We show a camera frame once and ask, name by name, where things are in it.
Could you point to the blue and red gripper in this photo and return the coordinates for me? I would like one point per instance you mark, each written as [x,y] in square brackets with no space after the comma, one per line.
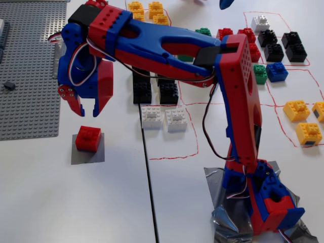
[89,93]

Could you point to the red lego block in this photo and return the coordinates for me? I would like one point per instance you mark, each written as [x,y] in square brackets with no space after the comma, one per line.
[88,139]
[224,33]
[248,35]
[255,52]

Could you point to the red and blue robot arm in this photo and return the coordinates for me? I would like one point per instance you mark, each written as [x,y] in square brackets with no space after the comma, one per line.
[238,76]

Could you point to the black lego block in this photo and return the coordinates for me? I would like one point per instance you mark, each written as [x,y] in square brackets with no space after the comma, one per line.
[165,81]
[291,39]
[267,38]
[142,93]
[140,77]
[169,94]
[274,53]
[296,53]

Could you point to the grey tape square marker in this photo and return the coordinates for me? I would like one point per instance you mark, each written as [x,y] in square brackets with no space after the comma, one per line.
[86,158]

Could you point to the white lego block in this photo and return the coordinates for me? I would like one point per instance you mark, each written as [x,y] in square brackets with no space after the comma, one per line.
[151,118]
[176,120]
[260,24]

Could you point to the blue lego block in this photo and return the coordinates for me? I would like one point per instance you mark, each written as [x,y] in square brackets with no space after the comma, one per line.
[277,73]

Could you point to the yellow lego block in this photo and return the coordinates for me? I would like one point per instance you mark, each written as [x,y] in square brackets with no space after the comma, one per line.
[319,110]
[296,111]
[309,135]

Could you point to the wrinkled grey tape strip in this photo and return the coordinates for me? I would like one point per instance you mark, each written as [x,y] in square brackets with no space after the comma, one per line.
[55,68]

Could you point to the grey lego baseplate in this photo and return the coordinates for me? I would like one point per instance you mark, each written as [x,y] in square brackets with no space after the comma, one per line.
[30,114]

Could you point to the small dark grey brick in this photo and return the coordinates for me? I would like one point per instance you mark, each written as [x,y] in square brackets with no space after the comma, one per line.
[9,86]

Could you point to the blue plastic object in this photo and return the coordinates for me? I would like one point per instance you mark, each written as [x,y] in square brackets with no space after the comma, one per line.
[225,3]

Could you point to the crumpled grey duct tape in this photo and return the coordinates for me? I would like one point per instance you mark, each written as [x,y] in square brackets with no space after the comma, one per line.
[227,222]

